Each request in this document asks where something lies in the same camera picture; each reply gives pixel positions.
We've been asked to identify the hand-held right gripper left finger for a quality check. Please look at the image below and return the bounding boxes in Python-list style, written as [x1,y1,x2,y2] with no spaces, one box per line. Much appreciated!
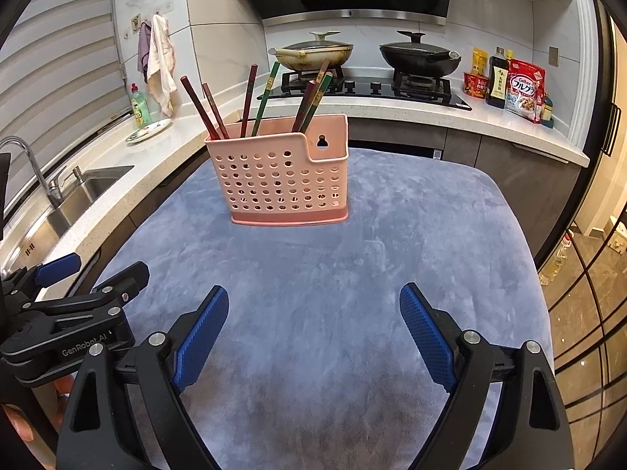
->
[56,284,230,470]

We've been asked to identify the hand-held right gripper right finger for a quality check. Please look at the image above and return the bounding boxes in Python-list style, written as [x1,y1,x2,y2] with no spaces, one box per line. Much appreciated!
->
[399,282,569,470]

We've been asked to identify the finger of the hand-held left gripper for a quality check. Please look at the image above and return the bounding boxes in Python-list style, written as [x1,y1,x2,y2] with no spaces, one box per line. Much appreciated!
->
[0,253,82,304]
[20,261,150,321]

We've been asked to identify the pink perforated utensil holder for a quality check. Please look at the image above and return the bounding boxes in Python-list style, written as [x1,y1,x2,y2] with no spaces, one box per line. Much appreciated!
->
[204,114,351,228]

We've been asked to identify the green chopstick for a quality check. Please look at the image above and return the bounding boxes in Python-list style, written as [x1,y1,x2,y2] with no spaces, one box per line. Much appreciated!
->
[304,74,336,134]
[251,61,281,138]

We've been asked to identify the brown chopstick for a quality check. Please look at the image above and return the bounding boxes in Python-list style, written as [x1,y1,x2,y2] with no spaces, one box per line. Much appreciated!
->
[299,58,333,133]

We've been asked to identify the person's left hand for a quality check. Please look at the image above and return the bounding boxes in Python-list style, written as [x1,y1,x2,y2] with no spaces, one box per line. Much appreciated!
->
[0,377,67,451]

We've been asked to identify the stainless steel sink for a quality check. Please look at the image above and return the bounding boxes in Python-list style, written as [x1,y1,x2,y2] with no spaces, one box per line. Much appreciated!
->
[0,164,135,275]

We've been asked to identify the chrome faucet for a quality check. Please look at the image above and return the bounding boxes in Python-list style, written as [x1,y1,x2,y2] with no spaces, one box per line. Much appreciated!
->
[0,137,67,201]

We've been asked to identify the grey-blue plush cloth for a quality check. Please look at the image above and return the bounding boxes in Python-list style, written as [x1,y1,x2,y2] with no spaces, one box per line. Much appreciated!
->
[91,147,556,470]

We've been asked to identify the cooking oil bottle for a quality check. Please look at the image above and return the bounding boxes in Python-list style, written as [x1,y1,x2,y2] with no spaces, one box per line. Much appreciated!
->
[540,235,571,287]

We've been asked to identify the black framed glass door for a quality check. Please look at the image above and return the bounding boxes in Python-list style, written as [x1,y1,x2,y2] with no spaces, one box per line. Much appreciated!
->
[534,0,627,451]

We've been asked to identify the white plate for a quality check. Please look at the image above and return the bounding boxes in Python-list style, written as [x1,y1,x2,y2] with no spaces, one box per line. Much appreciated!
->
[125,118,174,145]

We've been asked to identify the green dish soap bottle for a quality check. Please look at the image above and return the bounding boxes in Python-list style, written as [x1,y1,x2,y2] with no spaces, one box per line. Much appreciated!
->
[130,83,152,130]

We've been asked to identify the white window blinds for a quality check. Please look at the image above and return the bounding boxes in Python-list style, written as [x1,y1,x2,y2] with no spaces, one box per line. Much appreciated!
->
[0,0,125,177]

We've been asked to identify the white hanging towel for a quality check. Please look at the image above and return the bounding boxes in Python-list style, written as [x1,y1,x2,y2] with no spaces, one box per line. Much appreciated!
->
[146,14,178,118]

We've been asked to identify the purple hanging cloth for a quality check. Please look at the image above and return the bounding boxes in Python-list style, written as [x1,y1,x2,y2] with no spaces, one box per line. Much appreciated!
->
[137,22,154,84]

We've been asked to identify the black gas stove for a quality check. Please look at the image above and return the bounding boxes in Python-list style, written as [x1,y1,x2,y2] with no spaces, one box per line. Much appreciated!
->
[267,69,473,111]

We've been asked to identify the red snack package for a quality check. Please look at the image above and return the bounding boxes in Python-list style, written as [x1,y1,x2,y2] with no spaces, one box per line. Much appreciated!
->
[463,71,491,99]

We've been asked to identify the dark soy sauce bottle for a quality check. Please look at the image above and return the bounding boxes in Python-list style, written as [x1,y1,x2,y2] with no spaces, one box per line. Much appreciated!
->
[485,48,510,108]

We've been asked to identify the red white cereal bag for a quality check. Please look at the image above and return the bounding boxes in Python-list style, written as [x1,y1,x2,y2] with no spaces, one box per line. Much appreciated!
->
[504,59,547,124]

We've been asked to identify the black wok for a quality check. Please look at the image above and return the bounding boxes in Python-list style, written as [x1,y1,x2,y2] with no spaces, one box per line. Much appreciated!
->
[379,44,462,79]

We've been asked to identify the glass lid black knob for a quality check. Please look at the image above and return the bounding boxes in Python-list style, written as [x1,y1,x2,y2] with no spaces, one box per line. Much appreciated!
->
[381,31,449,56]

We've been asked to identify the beige frying pan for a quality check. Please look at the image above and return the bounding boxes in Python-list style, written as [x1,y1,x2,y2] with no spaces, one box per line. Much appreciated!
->
[268,42,354,72]

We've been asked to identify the glass lid beige knob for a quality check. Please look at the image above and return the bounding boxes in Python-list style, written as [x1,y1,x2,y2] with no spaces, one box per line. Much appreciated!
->
[281,31,353,54]

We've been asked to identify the black vertical door handle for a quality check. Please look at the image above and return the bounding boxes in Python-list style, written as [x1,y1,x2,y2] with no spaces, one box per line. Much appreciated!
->
[602,103,619,156]

